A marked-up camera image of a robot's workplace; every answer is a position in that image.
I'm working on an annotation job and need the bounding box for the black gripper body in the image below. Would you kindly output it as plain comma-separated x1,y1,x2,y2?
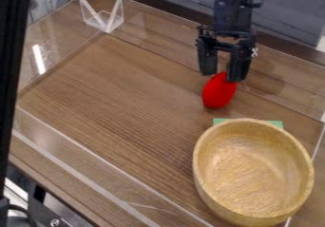
195,25,258,58

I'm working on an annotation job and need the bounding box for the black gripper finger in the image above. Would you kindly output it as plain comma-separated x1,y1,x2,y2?
227,48,253,83
198,44,217,76

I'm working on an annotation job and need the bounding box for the red plush strawberry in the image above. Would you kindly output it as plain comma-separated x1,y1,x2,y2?
202,72,238,108

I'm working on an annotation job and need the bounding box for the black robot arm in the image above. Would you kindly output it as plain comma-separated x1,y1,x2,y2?
195,0,263,83

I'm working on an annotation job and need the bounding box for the wooden bowl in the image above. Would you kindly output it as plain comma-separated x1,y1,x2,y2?
191,118,314,227

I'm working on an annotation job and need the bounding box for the black table leg clamp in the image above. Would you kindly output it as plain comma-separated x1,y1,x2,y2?
28,183,72,227

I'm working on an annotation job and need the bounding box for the clear acrylic back wall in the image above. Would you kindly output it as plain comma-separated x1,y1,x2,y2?
112,0,325,122

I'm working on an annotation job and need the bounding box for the clear acrylic wall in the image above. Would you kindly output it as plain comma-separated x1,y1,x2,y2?
112,0,325,122
12,108,213,227
16,0,102,104

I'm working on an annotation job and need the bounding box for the clear acrylic corner bracket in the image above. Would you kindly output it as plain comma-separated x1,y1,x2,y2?
79,0,124,33

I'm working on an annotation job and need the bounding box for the clear acrylic left wall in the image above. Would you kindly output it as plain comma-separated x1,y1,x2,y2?
16,0,102,104

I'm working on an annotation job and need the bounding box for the clear acrylic front wall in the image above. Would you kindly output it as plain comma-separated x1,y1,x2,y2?
12,108,213,227

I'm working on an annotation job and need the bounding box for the black vertical foreground post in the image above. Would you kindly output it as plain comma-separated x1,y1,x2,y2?
0,0,31,227

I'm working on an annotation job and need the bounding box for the black cable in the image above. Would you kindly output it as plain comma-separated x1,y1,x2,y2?
5,203,37,227

